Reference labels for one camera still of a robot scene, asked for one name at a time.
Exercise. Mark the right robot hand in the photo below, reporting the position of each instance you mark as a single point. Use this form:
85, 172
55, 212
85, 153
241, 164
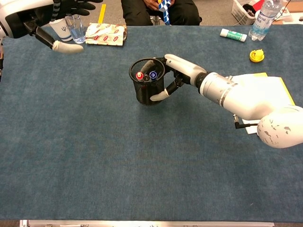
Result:
187, 71

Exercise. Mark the aluminium table edge rail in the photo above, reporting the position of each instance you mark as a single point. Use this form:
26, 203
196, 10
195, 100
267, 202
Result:
142, 223

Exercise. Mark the blue white snake puzzle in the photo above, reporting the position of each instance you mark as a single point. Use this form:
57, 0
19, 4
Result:
165, 11

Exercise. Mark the red cap white marker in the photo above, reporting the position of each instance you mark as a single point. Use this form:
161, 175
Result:
139, 75

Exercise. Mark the yellow folder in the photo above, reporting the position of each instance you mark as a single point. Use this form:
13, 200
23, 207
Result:
290, 94

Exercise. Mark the blue felt table mat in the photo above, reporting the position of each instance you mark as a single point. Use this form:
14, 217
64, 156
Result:
142, 153

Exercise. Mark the brown cardboard box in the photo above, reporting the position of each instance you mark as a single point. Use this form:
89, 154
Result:
297, 6

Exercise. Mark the blue-labelled water bottle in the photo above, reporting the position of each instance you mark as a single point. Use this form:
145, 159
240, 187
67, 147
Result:
261, 26

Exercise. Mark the crumpled red-printed paper bag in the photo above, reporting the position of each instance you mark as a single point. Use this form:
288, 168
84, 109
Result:
104, 34

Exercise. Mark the white paper cup blue logo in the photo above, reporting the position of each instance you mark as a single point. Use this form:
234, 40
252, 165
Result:
62, 30

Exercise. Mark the white plastic basket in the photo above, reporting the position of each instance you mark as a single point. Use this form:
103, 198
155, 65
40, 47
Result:
239, 13

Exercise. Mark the black mesh pen cup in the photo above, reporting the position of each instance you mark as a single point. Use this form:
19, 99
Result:
146, 94

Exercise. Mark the clear unlabelled water bottle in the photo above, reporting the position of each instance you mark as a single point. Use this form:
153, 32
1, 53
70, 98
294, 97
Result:
77, 30

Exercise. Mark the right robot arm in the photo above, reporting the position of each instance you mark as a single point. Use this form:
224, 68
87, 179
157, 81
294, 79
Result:
248, 97

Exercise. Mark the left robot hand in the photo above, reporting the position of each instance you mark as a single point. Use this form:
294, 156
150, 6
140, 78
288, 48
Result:
26, 16

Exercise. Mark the seated person in black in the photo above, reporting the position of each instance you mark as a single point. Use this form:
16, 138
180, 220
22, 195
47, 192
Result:
135, 14

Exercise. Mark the white green glue stick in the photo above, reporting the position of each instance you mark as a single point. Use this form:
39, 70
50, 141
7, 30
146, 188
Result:
233, 35

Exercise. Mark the chrome stool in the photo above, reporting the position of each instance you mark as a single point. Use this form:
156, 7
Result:
155, 20

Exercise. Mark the blue cap marker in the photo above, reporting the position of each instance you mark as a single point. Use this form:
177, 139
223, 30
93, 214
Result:
153, 75

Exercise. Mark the white paper sheet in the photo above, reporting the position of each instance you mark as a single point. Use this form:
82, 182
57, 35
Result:
252, 131

